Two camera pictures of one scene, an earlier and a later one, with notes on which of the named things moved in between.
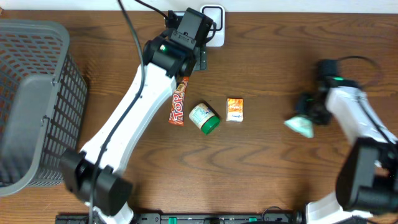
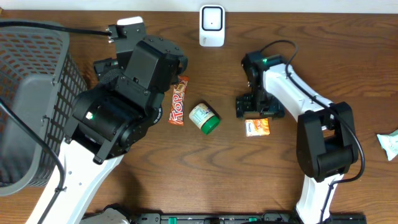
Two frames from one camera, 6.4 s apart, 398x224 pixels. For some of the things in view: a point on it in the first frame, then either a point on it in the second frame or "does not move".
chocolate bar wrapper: (176, 115) does not move
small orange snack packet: (235, 110) -> (257, 127)
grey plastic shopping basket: (43, 103) does not move
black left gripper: (200, 53) -> (104, 66)
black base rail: (192, 218) does not move
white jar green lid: (203, 117) does not move
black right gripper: (303, 104) -> (242, 102)
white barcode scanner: (217, 14) does not move
